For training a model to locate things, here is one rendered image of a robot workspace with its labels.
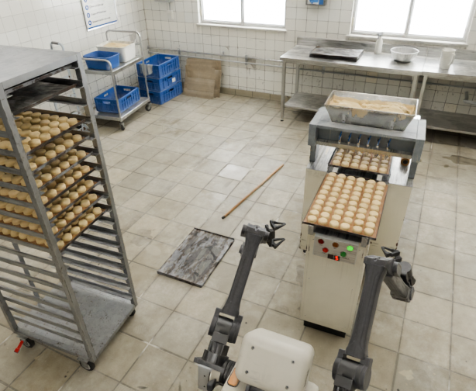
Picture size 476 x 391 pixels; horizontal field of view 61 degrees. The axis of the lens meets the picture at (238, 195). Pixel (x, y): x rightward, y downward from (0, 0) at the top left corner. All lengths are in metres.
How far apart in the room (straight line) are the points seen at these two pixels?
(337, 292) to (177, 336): 1.11
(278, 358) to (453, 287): 2.40
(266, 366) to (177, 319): 1.78
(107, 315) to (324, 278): 1.44
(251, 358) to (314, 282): 1.36
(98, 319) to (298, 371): 1.90
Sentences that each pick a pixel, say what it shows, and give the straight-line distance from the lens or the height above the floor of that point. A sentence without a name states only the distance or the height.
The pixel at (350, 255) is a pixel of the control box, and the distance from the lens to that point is 2.35.
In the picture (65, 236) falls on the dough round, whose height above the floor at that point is 0.97.
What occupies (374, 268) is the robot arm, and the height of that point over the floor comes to 1.33.
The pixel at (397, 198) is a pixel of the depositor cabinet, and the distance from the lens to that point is 2.96.
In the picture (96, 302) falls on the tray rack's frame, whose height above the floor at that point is 0.15.
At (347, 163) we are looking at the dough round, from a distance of 2.89.
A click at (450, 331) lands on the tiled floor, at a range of 3.20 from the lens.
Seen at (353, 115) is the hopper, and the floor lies 1.26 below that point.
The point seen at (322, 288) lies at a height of 0.42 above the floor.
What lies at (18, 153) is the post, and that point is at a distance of 1.89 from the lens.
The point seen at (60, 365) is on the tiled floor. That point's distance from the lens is 3.00.
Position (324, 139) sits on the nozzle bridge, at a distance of 2.90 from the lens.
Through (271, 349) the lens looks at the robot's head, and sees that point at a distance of 1.28.
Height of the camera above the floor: 2.29
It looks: 34 degrees down
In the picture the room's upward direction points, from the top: 1 degrees counter-clockwise
